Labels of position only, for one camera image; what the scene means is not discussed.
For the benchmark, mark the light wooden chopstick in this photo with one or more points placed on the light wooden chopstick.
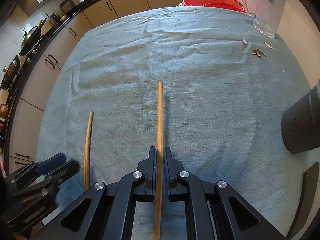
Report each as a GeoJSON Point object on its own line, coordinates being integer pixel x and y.
{"type": "Point", "coordinates": [159, 168]}

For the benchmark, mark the red plastic basket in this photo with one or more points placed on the red plastic basket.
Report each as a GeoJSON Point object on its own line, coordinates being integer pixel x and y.
{"type": "Point", "coordinates": [233, 5]}

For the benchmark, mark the black flat phone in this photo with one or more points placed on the black flat phone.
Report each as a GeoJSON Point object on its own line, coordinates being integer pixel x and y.
{"type": "Point", "coordinates": [309, 187]}

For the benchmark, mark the small nut shells pile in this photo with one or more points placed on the small nut shells pile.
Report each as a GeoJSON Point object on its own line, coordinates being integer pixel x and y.
{"type": "Point", "coordinates": [258, 52]}

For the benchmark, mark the wooden chopstick on cloth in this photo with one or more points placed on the wooden chopstick on cloth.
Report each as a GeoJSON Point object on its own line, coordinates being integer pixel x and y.
{"type": "Point", "coordinates": [87, 152]}

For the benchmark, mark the grey-green table cloth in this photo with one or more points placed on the grey-green table cloth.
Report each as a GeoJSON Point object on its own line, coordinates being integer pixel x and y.
{"type": "Point", "coordinates": [222, 105]}

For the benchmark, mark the black chopstick holder cup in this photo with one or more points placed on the black chopstick holder cup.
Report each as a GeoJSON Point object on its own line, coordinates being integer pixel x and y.
{"type": "Point", "coordinates": [300, 123]}

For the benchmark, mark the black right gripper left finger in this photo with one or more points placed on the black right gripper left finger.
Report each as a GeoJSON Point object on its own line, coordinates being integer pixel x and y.
{"type": "Point", "coordinates": [147, 185]}

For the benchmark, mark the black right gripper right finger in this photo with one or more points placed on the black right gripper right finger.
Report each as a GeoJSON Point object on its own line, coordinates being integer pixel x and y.
{"type": "Point", "coordinates": [172, 167]}

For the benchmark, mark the clear glass mug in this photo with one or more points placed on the clear glass mug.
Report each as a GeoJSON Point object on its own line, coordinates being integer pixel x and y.
{"type": "Point", "coordinates": [267, 16]}

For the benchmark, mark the steel rice cooker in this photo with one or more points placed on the steel rice cooker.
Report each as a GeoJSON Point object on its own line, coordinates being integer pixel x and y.
{"type": "Point", "coordinates": [68, 5]}

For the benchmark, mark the black wok on stove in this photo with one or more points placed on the black wok on stove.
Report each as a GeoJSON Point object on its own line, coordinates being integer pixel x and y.
{"type": "Point", "coordinates": [31, 38]}

